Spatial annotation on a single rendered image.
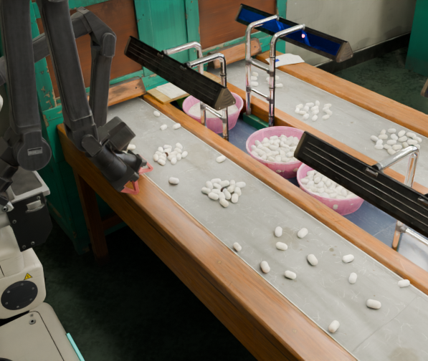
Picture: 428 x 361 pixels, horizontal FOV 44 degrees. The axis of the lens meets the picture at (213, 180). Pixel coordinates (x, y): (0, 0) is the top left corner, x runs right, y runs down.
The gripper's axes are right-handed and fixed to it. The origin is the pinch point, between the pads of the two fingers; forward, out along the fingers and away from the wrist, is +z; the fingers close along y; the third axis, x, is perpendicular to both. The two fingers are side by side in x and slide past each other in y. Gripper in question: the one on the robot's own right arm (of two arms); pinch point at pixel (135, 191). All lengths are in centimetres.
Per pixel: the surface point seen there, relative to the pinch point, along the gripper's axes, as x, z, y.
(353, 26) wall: -211, 181, 173
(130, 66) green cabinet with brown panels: -36, 29, 96
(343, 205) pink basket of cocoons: -46, 53, -16
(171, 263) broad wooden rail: 7.9, 37.7, 4.6
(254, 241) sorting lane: -15.8, 36.8, -13.0
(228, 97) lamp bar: -42.0, 12.3, 16.7
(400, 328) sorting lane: -24, 41, -61
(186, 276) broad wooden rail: 7.0, 36.8, -4.4
